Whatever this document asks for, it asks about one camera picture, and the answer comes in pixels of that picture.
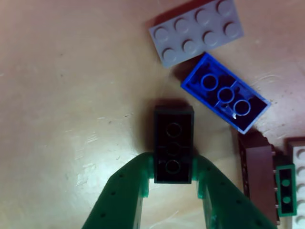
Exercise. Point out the brown 1x6 lego brick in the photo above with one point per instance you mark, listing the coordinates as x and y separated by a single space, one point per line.
259 171

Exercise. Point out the green 1x3 lego brick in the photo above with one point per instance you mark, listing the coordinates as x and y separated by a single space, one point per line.
286 183

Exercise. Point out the dark green 2x4 lego brick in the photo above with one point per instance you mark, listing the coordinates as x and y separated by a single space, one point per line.
174 133

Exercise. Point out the blue 2x4 lego brick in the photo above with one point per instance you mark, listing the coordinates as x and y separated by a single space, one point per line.
224 95

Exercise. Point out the white 2x6 lego brick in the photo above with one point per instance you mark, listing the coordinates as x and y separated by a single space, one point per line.
300 155

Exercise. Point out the light grey 2x4 lego brick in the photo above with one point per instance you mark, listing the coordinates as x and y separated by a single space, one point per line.
197 31

